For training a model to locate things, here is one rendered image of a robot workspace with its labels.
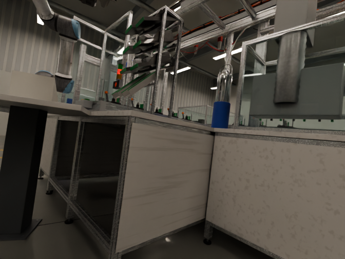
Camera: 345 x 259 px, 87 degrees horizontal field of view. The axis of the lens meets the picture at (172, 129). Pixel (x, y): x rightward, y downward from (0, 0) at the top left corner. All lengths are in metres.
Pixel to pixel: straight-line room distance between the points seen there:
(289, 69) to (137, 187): 1.17
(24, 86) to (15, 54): 8.45
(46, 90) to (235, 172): 1.38
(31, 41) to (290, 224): 10.02
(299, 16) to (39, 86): 1.79
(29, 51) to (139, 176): 9.30
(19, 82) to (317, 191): 1.84
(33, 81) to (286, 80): 1.64
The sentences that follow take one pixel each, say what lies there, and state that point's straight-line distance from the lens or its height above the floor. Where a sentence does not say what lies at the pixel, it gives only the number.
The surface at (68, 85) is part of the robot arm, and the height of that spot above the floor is 1.05.
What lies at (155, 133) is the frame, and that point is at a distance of 1.00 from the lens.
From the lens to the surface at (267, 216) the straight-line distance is 1.31.
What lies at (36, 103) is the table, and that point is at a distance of 1.12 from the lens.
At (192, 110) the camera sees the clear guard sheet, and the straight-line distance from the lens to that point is 7.00.
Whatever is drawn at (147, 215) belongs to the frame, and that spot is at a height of 0.31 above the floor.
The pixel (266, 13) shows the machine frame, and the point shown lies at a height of 2.05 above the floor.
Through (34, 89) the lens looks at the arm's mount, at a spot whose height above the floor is 0.95.
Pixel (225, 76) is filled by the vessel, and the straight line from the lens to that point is 1.82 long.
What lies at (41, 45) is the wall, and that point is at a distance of 10.11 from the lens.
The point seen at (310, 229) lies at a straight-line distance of 1.27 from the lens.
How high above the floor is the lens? 0.76
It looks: 2 degrees up
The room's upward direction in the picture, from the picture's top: 7 degrees clockwise
